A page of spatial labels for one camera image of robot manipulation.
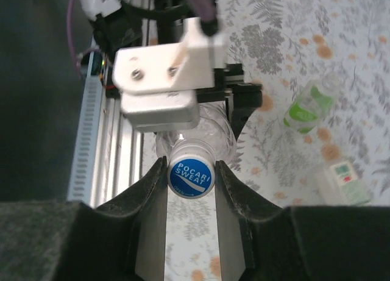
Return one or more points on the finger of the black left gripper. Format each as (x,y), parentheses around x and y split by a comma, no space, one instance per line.
(242,116)

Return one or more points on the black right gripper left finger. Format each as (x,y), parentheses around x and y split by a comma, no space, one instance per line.
(122,238)

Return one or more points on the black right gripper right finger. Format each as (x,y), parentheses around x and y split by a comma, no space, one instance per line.
(289,244)

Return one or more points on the clear Pocari Sweat bottle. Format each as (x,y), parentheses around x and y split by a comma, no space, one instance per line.
(216,131)

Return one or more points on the clear bottle bright green label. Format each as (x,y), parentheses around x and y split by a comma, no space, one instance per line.
(307,110)

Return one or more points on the blue white Pocari bottle cap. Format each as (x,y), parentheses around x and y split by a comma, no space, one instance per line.
(190,174)

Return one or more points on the clear bottle white green label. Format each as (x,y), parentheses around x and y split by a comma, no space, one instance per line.
(344,183)

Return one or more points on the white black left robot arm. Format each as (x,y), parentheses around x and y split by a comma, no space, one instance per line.
(100,0)

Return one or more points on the controller board green LED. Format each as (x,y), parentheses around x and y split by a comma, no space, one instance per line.
(98,63)

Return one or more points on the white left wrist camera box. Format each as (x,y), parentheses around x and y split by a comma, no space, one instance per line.
(164,80)

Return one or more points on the aluminium frame rail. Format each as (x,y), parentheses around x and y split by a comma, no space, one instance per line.
(122,159)

